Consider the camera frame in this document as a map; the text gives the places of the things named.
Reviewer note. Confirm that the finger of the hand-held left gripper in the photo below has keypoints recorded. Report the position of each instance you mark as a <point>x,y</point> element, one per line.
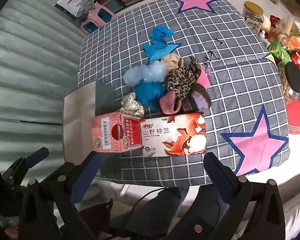
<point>37,155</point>

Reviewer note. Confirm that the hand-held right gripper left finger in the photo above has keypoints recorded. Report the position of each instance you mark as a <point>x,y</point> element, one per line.
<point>86,177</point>

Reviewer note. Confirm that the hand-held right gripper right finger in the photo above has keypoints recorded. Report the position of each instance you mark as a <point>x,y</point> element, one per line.
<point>220,177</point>

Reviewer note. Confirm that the grey brown knitted sock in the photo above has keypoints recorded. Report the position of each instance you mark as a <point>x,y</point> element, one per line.
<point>197,97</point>

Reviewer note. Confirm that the white polka dot scrunchie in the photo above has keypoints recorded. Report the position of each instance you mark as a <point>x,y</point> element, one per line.
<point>131,105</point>

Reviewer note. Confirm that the pink sock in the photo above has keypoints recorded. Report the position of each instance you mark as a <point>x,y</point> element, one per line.
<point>168,103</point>

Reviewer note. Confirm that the pink cloth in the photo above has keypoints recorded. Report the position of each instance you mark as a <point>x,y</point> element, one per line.
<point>205,78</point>

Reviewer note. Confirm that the leopard print scrunchie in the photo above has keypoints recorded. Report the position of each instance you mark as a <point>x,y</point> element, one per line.
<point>182,80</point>

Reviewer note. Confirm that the blue fuzzy cloth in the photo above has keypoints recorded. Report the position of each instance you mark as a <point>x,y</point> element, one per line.
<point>150,93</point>

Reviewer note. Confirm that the light blue fluffy cloth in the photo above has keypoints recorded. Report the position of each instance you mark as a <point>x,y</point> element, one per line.
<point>145,75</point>

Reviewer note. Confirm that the beige scrunchie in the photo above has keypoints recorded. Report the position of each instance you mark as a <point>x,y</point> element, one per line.
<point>172,61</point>

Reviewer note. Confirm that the blue satin scrunchie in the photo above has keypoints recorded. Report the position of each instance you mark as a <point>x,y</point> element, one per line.
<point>156,43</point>

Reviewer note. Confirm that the floral tissue box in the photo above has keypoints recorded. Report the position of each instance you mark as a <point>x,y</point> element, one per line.
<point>175,135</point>

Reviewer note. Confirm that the pale green curtain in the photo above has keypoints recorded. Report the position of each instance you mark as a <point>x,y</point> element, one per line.
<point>27,67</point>

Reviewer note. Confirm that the grey checkered star blanket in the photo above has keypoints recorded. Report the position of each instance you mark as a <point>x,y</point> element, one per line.
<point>227,55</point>

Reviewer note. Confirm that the jar with black lid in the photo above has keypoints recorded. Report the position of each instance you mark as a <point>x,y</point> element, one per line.
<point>293,77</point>

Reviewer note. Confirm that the pink plastic stool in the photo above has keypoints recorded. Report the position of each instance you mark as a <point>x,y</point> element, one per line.
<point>97,18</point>

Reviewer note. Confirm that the grey gloves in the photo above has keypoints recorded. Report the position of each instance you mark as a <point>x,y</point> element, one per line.
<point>87,6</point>

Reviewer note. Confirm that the glass jar with gold lid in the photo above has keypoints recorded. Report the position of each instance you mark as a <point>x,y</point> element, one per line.
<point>253,13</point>

